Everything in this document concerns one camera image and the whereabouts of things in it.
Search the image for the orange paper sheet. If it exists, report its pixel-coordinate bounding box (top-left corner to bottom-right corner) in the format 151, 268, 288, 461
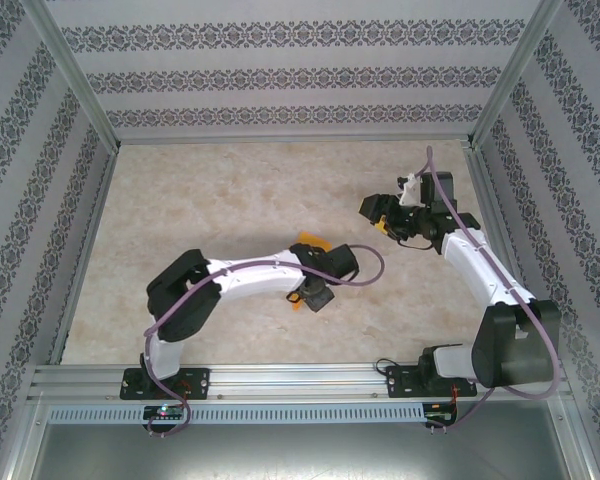
287, 230, 332, 314

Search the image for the right controller board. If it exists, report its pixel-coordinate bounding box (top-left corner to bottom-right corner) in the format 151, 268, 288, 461
424, 402, 460, 426

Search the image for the controller board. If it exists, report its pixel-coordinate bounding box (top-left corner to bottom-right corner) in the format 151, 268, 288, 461
424, 402, 460, 426
142, 403, 187, 422

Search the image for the left controller board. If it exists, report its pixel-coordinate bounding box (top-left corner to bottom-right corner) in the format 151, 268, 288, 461
142, 403, 187, 422

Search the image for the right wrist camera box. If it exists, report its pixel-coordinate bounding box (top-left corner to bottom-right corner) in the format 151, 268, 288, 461
395, 173, 425, 207

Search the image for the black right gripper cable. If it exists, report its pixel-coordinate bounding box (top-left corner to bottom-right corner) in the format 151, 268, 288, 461
394, 234, 434, 251

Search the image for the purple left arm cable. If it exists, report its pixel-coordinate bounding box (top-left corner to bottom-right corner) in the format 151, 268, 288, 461
142, 243, 385, 440

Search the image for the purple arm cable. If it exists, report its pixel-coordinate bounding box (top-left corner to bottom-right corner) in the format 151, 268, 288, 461
142, 243, 385, 440
413, 144, 566, 437

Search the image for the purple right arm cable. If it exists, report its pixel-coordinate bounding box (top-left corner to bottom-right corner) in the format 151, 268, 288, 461
413, 144, 566, 437

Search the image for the aluminium side rail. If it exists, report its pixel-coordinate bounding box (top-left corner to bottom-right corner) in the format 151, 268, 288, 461
463, 144, 547, 361
47, 149, 120, 365

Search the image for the aluminium mounting rail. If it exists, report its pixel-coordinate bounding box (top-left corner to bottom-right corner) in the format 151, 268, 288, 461
27, 362, 575, 402

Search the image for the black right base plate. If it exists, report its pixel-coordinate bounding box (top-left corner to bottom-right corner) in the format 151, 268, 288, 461
385, 364, 479, 400

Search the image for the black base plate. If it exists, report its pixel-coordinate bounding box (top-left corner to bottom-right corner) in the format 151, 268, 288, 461
385, 364, 479, 400
120, 367, 212, 401

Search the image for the slotted grey cable duct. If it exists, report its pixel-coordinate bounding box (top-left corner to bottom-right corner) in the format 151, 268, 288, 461
46, 403, 427, 425

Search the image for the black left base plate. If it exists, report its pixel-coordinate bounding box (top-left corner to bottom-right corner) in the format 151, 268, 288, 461
120, 367, 212, 401

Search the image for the aluminium frame post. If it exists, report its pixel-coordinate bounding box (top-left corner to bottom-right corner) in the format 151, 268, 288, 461
27, 0, 122, 151
549, 394, 600, 480
0, 394, 49, 480
465, 0, 565, 147

